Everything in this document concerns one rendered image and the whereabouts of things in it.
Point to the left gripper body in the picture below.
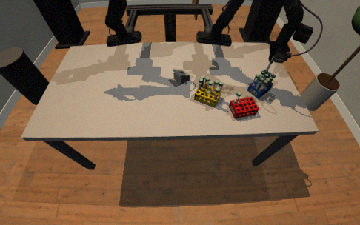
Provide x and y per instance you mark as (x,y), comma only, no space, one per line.
(280,47)

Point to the yellow tube rack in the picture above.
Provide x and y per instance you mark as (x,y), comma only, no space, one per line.
(201,95)

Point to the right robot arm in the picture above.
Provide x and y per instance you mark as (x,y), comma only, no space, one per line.
(111,20)

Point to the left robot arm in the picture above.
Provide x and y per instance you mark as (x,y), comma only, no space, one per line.
(294,14)

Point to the red tube rack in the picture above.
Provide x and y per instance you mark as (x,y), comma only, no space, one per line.
(247,108)

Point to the blue tube rack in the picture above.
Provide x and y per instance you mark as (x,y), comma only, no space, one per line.
(252,89)

